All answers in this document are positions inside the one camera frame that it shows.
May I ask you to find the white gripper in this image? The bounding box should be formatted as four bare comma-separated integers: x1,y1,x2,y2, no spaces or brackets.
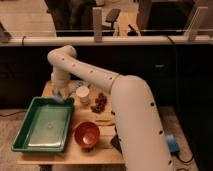
51,74,75,97

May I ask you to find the blue sponge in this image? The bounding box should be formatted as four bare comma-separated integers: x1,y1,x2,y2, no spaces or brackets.
53,92,65,103

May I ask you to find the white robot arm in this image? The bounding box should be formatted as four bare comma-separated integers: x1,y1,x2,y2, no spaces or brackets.
47,45,174,171

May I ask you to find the green plastic tray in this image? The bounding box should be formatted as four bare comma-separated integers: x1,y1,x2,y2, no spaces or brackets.
11,97,74,153

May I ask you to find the white cup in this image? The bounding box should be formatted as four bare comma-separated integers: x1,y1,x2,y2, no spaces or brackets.
76,86,90,104

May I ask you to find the brown grape bunch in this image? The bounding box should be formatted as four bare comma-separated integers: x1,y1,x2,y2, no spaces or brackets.
91,93,107,113

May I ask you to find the red bowl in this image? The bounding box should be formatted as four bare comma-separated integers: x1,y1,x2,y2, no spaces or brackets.
72,121,100,149

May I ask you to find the yellow pencil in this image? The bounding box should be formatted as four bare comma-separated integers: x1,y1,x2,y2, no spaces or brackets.
95,120,115,126

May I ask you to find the black remote control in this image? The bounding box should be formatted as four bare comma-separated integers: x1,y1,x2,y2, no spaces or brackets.
110,135,122,152

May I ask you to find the black office chair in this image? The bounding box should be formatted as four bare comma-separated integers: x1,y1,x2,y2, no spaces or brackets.
105,9,120,30

